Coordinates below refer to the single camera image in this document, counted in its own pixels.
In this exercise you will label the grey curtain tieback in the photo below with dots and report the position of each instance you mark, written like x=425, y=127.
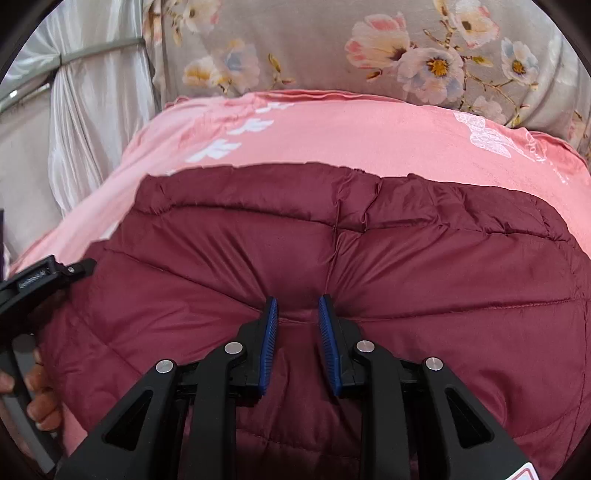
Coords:
x=101, y=48

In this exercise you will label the grey floral bed sheet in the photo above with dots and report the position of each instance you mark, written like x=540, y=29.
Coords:
x=300, y=46

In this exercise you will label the pink printed blanket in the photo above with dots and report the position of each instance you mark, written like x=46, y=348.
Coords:
x=323, y=134

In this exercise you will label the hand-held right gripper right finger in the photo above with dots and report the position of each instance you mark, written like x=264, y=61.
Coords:
x=328, y=350

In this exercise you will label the person's left hand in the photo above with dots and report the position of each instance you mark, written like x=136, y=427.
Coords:
x=44, y=397

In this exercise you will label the maroon puffer jacket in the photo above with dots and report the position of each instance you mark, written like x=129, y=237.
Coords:
x=392, y=277

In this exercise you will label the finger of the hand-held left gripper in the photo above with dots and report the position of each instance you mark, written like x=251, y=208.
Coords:
x=81, y=266

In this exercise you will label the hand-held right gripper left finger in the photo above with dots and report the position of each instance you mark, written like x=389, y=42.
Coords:
x=268, y=350

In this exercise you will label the white satin curtain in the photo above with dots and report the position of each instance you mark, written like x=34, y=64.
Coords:
x=92, y=106

